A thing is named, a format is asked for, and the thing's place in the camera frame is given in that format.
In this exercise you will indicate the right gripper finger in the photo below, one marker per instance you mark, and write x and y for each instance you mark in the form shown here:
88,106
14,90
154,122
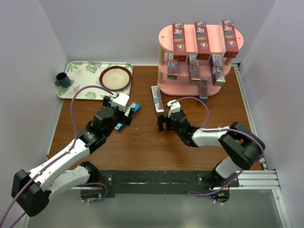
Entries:
160,122
168,123

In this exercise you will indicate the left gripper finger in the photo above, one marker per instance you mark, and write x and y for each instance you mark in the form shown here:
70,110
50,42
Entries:
107,101
128,117

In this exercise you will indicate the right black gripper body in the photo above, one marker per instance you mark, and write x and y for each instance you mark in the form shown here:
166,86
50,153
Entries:
173,127

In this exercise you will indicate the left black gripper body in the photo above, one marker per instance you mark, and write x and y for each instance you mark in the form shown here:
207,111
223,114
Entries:
118,115

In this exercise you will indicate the silver toothpaste box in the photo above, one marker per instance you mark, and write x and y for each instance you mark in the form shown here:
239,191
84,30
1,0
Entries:
203,91
157,99
172,67
216,68
194,71

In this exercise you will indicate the blue toothpaste box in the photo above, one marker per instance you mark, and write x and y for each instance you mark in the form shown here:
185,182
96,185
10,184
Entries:
136,108

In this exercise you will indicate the red toothpaste box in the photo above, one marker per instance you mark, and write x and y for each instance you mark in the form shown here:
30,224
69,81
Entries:
230,49
179,42
202,40

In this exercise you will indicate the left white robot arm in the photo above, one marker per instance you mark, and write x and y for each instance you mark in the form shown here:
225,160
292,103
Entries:
33,189

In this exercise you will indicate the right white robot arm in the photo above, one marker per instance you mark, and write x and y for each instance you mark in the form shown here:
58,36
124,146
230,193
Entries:
241,145

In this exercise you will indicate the pink three-tier shelf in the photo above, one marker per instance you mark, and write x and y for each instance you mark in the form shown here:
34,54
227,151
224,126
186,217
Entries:
182,85

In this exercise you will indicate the brown rimmed beige plate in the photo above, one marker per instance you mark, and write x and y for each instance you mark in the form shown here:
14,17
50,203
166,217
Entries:
115,78

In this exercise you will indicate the floral serving tray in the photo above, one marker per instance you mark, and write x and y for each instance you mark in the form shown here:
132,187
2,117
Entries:
87,73

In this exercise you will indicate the dark blue mug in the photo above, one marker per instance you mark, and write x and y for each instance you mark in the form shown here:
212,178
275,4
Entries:
63,80

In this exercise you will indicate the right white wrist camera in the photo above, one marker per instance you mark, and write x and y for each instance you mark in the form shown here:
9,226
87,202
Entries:
174,107

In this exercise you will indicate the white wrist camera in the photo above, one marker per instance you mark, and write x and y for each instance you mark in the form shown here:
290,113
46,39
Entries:
120,102
174,107

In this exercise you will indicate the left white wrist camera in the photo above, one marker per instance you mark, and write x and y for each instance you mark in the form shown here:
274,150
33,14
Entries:
120,102

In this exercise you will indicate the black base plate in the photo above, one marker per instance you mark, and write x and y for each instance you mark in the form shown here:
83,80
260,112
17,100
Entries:
158,182

